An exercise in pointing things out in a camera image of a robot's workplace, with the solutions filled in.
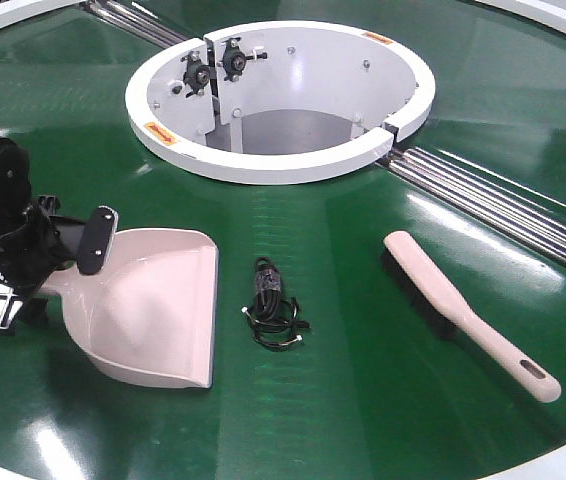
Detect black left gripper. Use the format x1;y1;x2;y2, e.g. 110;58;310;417
0;195;118;335

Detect pink plastic dustpan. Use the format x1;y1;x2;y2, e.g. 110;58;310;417
40;228;218;388

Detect black cable bundle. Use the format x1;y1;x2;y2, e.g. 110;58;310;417
241;256;311;350

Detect pink hand brush black bristles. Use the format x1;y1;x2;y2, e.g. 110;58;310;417
383;231;562;403

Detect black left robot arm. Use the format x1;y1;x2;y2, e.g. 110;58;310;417
0;136;118;335

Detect green conveyor belt surface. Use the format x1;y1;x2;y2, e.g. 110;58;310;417
0;6;566;479

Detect white outer rim left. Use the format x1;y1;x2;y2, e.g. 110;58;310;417
0;0;79;30

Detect steel rollers top left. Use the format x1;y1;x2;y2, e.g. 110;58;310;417
81;1;189;49

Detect steel rollers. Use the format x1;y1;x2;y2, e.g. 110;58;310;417
376;147;566;267
81;1;189;49

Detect steel rollers right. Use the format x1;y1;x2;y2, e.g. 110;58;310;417
376;147;566;267

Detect white central ring housing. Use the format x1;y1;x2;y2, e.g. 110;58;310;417
125;20;436;185

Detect black bearing mount left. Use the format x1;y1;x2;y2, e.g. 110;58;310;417
182;51;211;97

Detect black bearing mount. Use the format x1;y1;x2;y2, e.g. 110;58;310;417
221;37;268;82
182;51;211;97

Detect black bearing mount right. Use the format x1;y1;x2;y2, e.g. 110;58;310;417
221;37;268;82

